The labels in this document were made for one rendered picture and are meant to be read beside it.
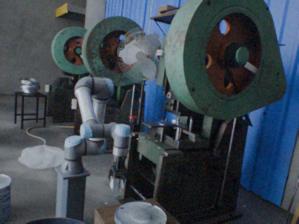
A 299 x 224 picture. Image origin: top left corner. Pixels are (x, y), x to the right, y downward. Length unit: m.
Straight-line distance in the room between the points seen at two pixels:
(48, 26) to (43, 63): 1.06
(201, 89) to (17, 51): 7.09
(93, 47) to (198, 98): 1.82
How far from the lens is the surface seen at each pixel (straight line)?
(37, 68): 8.29
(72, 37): 4.88
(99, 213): 1.59
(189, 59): 1.46
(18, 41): 8.23
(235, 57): 1.65
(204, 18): 1.53
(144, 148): 2.07
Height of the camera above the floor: 1.19
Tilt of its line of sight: 10 degrees down
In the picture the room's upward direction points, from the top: 7 degrees clockwise
